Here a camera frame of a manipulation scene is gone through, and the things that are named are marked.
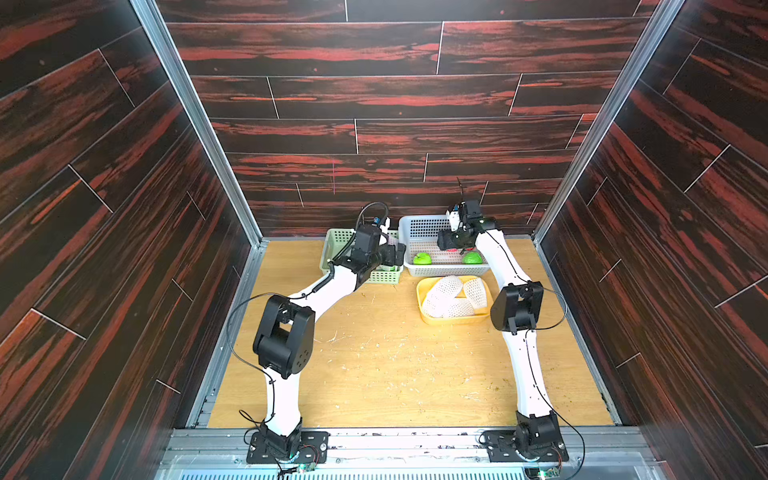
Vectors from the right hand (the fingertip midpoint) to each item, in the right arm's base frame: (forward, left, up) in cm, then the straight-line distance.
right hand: (455, 239), depth 107 cm
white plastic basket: (+10, +12, -7) cm, 17 cm away
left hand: (-12, +22, +9) cm, 26 cm away
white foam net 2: (-26, 0, -5) cm, 27 cm away
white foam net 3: (-21, -5, -3) cm, 22 cm away
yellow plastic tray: (-18, +11, -4) cm, 21 cm away
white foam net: (-24, +7, -1) cm, 25 cm away
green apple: (-6, +12, -5) cm, 14 cm away
